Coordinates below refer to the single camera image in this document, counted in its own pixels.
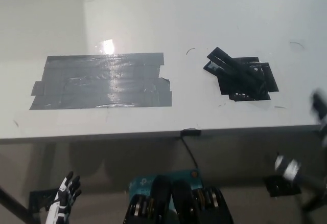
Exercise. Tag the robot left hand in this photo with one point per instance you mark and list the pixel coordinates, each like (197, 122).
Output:
(61, 201)

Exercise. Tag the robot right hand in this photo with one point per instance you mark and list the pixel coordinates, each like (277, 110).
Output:
(316, 103)

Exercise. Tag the black stapler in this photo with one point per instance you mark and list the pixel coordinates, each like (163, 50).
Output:
(230, 60)

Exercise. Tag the black floor tape mark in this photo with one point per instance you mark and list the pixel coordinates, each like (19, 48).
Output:
(38, 198)
(278, 188)

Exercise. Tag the black tape square patch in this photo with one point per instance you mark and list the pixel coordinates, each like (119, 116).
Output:
(270, 80)

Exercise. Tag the black metal frame bar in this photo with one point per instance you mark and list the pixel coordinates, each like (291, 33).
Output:
(12, 201)

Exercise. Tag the grey duct tape patch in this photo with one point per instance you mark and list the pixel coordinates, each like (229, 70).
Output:
(102, 80)

